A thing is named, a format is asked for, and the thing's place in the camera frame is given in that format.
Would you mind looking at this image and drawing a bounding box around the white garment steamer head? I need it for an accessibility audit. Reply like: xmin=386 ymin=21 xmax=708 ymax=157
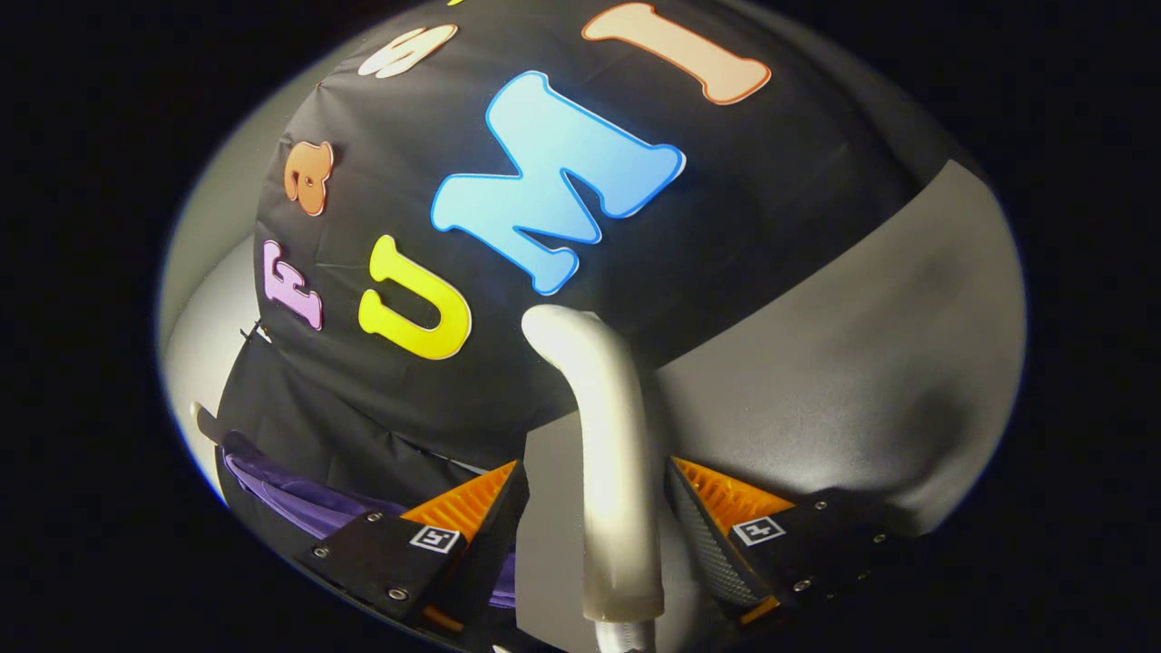
xmin=522 ymin=304 xmax=666 ymax=627

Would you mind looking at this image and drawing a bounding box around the purple corduroy jacket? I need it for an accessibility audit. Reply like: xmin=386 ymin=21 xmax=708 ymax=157
xmin=220 ymin=431 xmax=518 ymax=610

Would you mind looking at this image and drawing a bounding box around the grey cabinet with dark top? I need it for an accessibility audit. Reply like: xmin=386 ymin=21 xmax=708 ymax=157
xmin=517 ymin=159 xmax=1026 ymax=653

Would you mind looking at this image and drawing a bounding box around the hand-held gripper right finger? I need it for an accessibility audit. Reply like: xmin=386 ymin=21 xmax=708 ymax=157
xmin=668 ymin=456 xmax=917 ymax=627

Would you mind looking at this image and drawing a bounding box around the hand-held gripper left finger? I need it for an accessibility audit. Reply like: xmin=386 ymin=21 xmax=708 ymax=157
xmin=295 ymin=460 xmax=532 ymax=636

